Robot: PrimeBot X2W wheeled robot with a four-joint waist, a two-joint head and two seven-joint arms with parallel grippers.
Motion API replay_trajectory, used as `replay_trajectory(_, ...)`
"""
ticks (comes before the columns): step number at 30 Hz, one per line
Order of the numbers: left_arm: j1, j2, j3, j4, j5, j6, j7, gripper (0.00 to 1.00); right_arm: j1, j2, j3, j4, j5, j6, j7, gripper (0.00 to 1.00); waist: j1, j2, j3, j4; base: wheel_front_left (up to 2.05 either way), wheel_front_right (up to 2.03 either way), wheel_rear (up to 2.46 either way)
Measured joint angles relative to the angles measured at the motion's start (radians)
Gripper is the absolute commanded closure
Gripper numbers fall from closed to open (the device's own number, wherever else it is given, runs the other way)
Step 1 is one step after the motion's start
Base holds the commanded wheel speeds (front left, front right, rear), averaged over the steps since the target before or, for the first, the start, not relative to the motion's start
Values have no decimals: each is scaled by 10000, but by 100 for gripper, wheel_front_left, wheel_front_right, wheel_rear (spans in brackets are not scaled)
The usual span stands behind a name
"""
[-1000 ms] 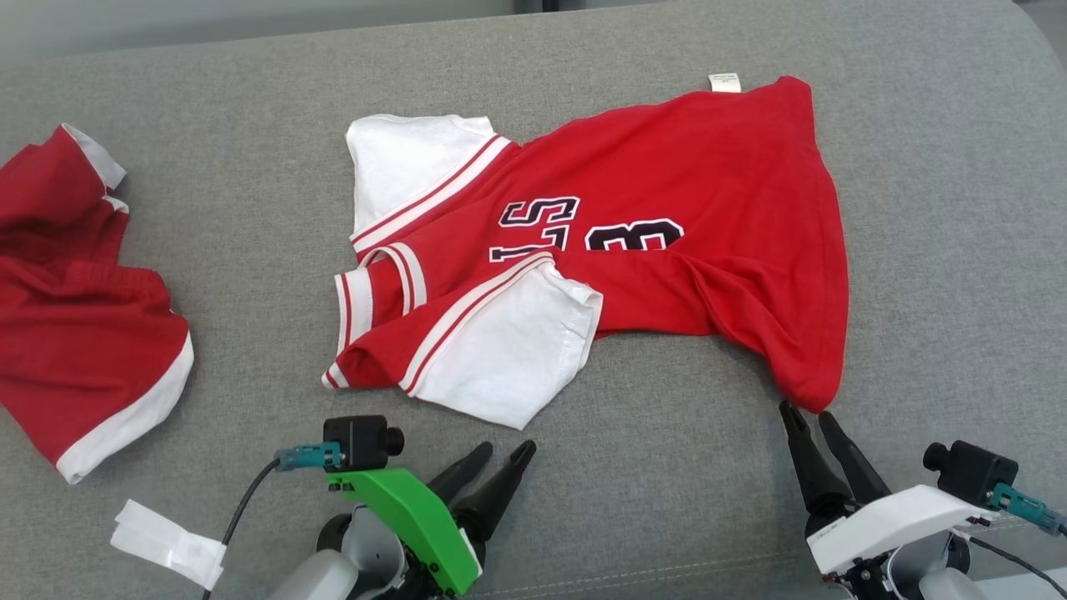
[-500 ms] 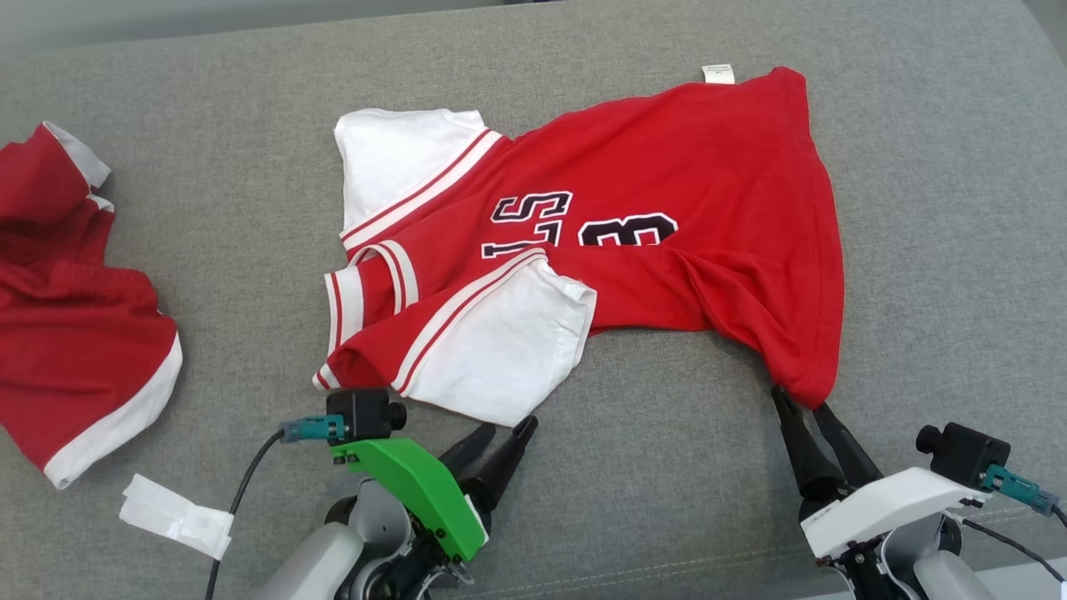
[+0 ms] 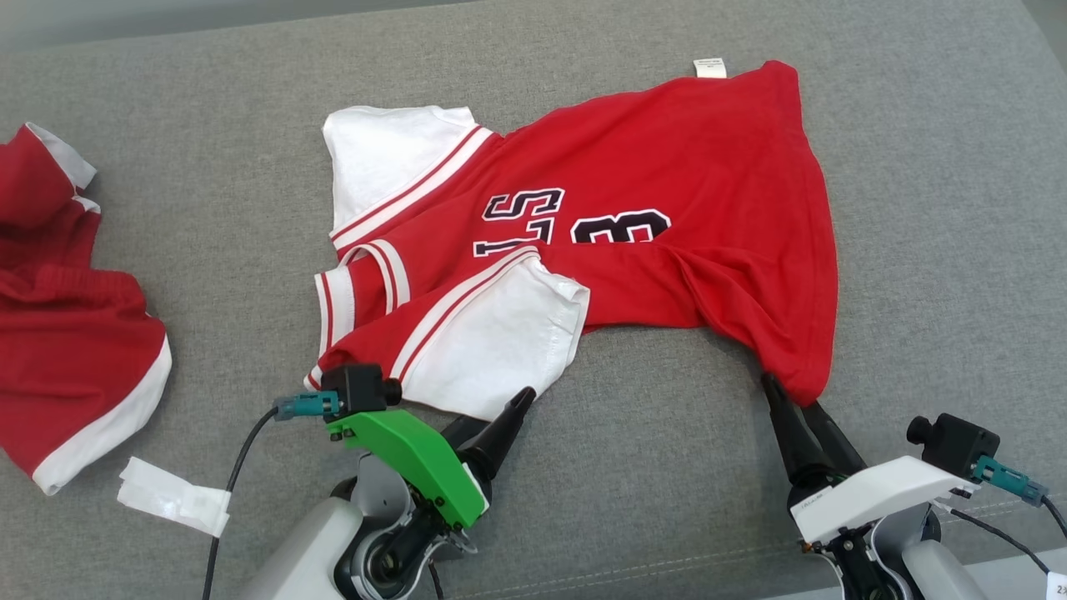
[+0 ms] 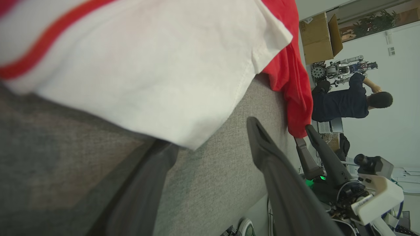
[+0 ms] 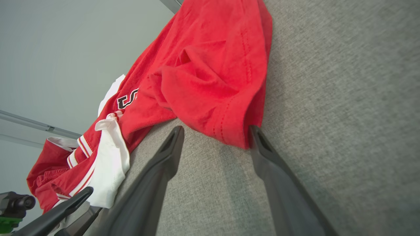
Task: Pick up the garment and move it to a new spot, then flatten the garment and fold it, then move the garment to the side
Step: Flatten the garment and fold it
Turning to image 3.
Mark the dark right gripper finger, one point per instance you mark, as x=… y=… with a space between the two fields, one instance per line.
x=838 y=450
x=796 y=442

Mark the red jersey with white sleeves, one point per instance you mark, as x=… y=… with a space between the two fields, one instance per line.
x=667 y=150

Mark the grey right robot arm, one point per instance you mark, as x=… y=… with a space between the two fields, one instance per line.
x=942 y=575

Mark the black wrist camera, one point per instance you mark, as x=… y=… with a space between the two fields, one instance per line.
x=959 y=442
x=354 y=387

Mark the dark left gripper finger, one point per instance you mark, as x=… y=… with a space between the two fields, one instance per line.
x=465 y=432
x=500 y=429

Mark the grey fabric sofa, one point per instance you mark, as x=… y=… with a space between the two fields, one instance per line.
x=667 y=467

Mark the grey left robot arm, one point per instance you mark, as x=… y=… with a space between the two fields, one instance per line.
x=308 y=550

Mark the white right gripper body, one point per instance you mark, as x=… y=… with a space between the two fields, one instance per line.
x=884 y=492

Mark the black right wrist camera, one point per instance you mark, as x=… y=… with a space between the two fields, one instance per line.
x=959 y=442

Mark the red shorts with white trim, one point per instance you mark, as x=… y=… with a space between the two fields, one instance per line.
x=75 y=358

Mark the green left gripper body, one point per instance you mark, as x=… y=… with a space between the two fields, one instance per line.
x=408 y=458

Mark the white crumpled paper label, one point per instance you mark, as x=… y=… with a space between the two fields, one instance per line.
x=171 y=496

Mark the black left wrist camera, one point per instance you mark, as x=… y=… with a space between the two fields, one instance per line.
x=354 y=387

